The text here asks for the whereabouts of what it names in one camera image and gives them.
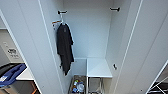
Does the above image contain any white wardrobe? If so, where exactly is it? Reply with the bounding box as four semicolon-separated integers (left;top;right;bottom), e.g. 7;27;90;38
0;0;168;94

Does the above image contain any black hanging garment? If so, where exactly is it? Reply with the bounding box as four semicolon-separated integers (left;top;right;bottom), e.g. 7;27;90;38
55;23;76;77

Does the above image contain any white wardrobe shelf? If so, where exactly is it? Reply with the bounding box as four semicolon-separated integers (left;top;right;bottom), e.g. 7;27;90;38
86;58;114;79

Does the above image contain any small metal wardrobe fitting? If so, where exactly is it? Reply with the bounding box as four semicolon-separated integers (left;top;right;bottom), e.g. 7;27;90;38
112;63;118;71

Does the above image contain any white plastic clothes hanger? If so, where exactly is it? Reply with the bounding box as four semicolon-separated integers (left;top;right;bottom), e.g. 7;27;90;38
51;18;67;27

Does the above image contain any white item in box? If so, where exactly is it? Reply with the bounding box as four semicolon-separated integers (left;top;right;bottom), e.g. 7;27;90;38
77;83;86;93

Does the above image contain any blue item in box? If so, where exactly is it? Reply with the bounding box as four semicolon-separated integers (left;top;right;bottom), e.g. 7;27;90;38
71;85;79;94

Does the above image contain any brown cardboard box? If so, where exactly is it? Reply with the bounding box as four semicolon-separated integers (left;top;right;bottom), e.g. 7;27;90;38
67;74;88;94

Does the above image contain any white wardrobe door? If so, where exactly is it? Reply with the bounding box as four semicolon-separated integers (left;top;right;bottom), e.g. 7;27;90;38
114;0;168;94
0;0;65;94

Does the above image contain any white flat board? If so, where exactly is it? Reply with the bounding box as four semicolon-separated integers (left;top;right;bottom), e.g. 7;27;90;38
15;67;36;82

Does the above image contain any grey bin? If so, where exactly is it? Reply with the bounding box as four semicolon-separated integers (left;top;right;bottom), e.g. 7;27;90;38
0;85;22;94

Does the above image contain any grey wire basket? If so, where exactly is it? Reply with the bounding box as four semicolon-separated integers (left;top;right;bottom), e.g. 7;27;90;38
87;77;104;94

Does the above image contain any dark wardrobe rail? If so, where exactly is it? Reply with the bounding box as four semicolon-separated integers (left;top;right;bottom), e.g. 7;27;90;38
57;10;68;16

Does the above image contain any orange metal frame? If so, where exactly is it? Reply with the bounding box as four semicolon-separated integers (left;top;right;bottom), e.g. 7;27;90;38
31;81;41;94

